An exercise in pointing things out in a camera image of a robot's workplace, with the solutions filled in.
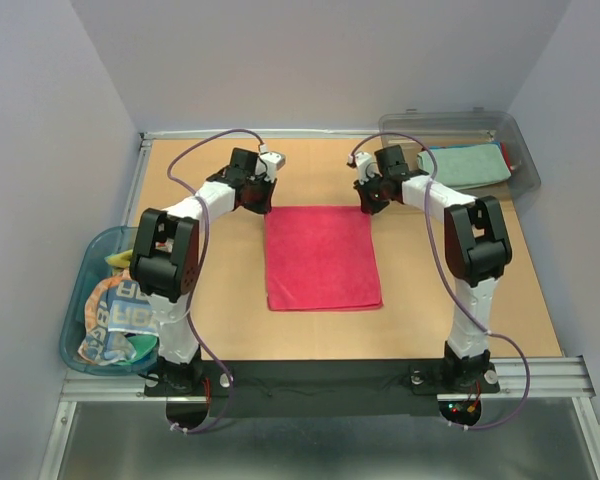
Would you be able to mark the yellow patterned towel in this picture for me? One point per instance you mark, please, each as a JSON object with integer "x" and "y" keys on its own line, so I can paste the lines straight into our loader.
{"x": 119, "y": 262}

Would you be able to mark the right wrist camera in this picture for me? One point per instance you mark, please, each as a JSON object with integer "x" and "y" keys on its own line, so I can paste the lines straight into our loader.
{"x": 365, "y": 166}

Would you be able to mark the pink towel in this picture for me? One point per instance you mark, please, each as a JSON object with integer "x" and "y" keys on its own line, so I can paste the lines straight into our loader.
{"x": 320, "y": 258}

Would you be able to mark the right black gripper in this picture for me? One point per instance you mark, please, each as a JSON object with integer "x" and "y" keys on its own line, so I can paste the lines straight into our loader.
{"x": 369, "y": 204}

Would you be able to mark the red blue cat towel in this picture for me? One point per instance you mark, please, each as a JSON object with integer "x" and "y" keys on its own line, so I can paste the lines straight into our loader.
{"x": 508, "y": 159}

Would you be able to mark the clear grey plastic bin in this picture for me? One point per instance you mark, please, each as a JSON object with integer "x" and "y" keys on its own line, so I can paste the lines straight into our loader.
{"x": 418, "y": 133}

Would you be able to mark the aluminium front rail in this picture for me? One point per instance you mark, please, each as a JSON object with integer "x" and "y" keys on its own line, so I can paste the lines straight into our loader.
{"x": 508, "y": 377}

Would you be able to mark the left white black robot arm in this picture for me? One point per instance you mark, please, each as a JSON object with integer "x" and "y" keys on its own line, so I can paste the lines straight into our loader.
{"x": 170, "y": 248}

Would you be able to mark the mint green towel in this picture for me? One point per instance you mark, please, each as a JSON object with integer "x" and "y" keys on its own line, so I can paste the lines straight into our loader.
{"x": 472, "y": 167}

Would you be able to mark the patterned light blue towel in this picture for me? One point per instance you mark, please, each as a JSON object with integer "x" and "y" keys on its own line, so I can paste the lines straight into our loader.
{"x": 120, "y": 328}

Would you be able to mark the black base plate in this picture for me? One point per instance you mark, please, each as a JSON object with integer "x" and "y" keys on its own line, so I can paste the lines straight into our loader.
{"x": 253, "y": 389}

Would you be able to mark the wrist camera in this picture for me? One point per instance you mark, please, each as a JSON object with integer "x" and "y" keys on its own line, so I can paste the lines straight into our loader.
{"x": 269, "y": 163}
{"x": 365, "y": 166}

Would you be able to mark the teal plastic laundry bin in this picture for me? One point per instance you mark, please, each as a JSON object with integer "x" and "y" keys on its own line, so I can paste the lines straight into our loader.
{"x": 94, "y": 269}

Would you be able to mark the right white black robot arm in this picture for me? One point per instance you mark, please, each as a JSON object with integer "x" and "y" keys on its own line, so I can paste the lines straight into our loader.
{"x": 468, "y": 234}

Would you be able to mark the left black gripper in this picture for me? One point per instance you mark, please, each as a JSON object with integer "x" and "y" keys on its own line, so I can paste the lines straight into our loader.
{"x": 264, "y": 205}

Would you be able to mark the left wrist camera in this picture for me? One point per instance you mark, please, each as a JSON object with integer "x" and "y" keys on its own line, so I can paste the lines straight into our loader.
{"x": 269, "y": 163}

